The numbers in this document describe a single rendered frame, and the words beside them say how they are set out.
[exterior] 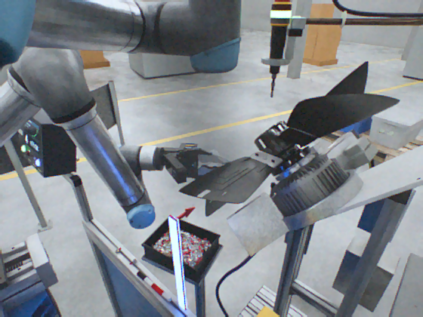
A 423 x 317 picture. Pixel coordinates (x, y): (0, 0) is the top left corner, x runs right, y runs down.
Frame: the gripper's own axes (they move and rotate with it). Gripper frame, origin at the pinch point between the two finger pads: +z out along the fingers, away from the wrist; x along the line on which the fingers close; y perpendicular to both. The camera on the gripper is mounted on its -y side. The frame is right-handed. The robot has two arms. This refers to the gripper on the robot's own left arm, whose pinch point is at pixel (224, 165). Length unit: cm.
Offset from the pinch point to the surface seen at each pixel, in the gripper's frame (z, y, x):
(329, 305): 43, 4, 60
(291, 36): 14.0, -1.8, -33.7
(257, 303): 21, 38, 106
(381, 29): 614, 1259, -85
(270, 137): 13.1, 7.4, -6.3
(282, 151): 16.8, 5.8, -2.8
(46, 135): -58, 7, -4
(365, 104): 29.2, -10.9, -21.0
